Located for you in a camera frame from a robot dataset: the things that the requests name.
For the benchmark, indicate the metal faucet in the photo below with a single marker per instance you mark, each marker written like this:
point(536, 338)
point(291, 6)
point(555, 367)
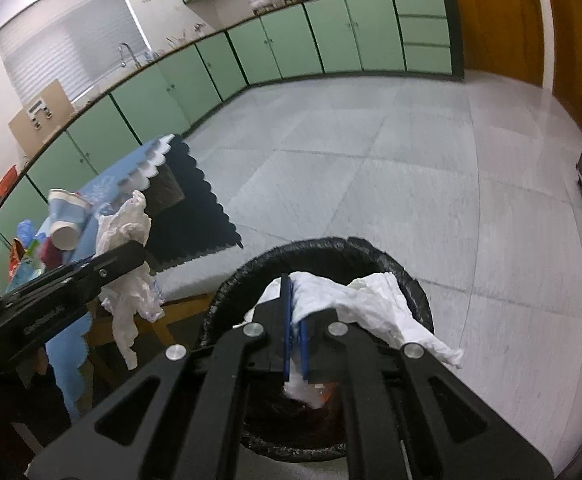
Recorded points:
point(125, 52)

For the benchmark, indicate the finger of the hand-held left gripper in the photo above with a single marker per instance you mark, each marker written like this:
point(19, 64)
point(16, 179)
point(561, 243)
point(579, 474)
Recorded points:
point(121, 262)

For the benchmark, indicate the green base cabinets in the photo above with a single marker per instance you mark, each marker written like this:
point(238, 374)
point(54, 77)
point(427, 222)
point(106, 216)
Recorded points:
point(331, 30)

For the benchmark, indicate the blue paper cup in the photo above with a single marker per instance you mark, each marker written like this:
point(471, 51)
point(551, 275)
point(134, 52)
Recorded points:
point(68, 215)

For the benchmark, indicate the white tissue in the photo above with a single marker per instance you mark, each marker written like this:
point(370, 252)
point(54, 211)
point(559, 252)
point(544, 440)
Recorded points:
point(371, 300)
point(126, 225)

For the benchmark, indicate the green white torn carton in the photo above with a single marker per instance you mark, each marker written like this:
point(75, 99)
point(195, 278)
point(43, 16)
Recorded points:
point(33, 250)

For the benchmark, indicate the white window blind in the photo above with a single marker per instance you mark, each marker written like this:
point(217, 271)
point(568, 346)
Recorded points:
point(66, 40)

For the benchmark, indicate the black-lined trash bin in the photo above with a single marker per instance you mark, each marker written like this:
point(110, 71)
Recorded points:
point(321, 250)

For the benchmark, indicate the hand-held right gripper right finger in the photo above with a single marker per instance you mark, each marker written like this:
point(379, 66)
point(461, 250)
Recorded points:
point(305, 350)

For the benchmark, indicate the white cooking pot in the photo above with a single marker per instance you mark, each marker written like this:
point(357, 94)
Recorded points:
point(260, 1)

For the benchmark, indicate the blue printed tablecloth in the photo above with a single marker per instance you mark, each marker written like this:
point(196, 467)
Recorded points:
point(116, 180)

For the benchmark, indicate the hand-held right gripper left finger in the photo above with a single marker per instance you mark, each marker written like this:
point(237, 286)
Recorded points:
point(286, 330)

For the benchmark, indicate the orange plastic basin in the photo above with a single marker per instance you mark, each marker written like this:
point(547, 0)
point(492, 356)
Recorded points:
point(6, 180)

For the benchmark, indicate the light blue wrapper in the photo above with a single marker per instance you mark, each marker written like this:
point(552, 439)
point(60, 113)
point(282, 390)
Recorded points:
point(26, 232)

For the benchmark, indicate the dark red wrapper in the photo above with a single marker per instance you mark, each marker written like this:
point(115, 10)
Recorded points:
point(50, 255)

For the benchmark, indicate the cardboard box on counter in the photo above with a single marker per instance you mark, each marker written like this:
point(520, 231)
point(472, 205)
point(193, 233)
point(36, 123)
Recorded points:
point(46, 105)

